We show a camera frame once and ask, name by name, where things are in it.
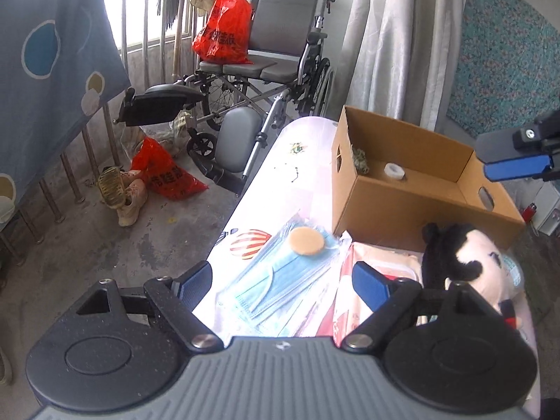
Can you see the clear bag of clutter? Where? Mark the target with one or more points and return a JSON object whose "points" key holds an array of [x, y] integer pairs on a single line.
{"points": [[175, 131]]}

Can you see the brown cardboard box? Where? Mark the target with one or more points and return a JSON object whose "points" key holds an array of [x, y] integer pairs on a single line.
{"points": [[385, 201]]}

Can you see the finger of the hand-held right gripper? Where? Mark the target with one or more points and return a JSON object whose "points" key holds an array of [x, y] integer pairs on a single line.
{"points": [[494, 146], [512, 169]]}

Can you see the blue face mask pack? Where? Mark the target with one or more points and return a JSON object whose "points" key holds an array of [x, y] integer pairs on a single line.
{"points": [[271, 280]]}

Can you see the white plastic container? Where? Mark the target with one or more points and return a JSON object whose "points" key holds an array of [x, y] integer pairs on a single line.
{"points": [[549, 210]]}

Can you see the wooden stick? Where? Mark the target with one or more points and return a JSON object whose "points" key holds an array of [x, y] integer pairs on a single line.
{"points": [[177, 52]]}

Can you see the teal floral cloth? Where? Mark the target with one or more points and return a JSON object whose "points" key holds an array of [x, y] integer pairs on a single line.
{"points": [[512, 52]]}

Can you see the black-haired plush doll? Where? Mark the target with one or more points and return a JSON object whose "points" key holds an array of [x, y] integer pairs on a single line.
{"points": [[481, 249]]}

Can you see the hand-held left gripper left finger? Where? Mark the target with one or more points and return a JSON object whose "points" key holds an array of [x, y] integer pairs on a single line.
{"points": [[194, 281]]}

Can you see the metal railing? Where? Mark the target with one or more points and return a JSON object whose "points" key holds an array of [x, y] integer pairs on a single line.
{"points": [[110, 135]]}

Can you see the grey curtain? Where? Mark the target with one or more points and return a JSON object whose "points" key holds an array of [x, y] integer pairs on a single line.
{"points": [[393, 30]]}

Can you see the dark hanging scarf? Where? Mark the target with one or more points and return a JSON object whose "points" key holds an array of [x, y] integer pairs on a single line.
{"points": [[168, 4]]}

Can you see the white tape roll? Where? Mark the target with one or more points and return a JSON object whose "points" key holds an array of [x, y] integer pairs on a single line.
{"points": [[393, 171]]}

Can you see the grey wheelchair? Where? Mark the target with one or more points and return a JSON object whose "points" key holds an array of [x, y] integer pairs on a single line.
{"points": [[280, 22]]}

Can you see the round beige powder puff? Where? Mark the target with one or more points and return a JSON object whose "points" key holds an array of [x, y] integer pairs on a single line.
{"points": [[305, 240]]}

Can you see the crumpled red plastic bag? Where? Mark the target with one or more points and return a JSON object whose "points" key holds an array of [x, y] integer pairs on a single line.
{"points": [[170, 179]]}

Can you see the red lighter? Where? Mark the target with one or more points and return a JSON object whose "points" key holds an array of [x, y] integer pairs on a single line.
{"points": [[530, 213]]}

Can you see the small greenish bundle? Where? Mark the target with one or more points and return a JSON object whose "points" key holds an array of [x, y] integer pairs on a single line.
{"points": [[361, 159]]}

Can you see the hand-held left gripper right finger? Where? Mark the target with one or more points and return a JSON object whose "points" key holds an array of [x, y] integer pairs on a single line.
{"points": [[369, 286]]}

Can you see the large red plastic bag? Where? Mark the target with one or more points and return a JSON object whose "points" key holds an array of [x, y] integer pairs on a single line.
{"points": [[223, 30]]}

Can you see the grey-blue blanket with circles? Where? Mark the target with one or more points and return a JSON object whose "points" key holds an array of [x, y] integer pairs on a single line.
{"points": [[52, 96]]}

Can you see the pink tissue pack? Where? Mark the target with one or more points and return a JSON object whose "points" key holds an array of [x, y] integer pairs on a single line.
{"points": [[376, 251]]}

